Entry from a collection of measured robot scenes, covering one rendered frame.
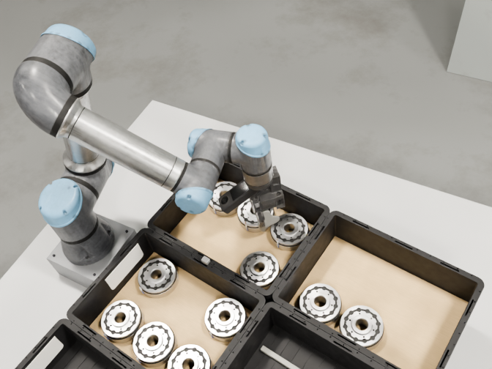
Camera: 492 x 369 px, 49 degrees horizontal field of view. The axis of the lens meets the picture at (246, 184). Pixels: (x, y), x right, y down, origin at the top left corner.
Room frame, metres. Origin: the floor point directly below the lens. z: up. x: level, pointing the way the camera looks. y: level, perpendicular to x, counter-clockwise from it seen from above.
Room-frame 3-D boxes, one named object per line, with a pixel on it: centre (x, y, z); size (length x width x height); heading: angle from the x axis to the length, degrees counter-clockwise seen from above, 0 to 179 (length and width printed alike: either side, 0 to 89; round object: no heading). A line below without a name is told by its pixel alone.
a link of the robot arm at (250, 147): (0.85, -0.03, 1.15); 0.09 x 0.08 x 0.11; 67
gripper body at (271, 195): (0.85, -0.04, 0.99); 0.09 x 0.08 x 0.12; 98
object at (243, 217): (0.87, -0.01, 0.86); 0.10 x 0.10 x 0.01
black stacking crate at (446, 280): (0.54, -0.25, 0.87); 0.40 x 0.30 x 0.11; 46
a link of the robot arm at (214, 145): (0.87, 0.07, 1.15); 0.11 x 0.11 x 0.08; 67
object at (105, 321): (0.63, 0.37, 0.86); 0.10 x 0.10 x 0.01
